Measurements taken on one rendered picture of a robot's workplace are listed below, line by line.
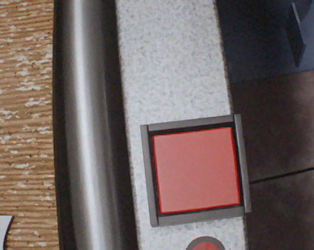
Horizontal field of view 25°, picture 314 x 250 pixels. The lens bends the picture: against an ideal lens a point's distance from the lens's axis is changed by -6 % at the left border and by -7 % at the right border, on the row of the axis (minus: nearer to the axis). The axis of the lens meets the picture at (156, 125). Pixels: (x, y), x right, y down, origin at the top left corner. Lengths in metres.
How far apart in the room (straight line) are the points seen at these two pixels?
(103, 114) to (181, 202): 0.09
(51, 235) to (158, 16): 0.20
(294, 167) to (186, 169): 0.97
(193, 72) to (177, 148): 0.07
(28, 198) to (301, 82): 1.08
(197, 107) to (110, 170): 0.08
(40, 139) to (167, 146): 0.10
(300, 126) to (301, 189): 0.13
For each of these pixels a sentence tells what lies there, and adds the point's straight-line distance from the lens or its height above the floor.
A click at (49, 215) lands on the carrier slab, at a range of 0.54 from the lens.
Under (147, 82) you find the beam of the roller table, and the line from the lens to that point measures 0.58.
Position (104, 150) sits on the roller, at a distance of 0.57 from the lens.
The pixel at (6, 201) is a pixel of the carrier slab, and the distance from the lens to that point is 0.55.
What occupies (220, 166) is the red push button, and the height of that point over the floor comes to 0.93.
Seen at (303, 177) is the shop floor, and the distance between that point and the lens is 1.51.
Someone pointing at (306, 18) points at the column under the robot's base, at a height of 0.01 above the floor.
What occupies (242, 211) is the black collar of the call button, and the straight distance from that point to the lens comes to 0.54.
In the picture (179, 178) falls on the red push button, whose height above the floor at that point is 0.93.
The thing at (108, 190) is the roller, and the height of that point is 0.92.
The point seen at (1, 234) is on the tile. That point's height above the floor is 0.95.
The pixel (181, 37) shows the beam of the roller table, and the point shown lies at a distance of 0.59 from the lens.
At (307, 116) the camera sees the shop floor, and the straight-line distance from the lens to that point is 1.54.
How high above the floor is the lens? 1.46
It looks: 75 degrees down
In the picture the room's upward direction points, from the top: 10 degrees counter-clockwise
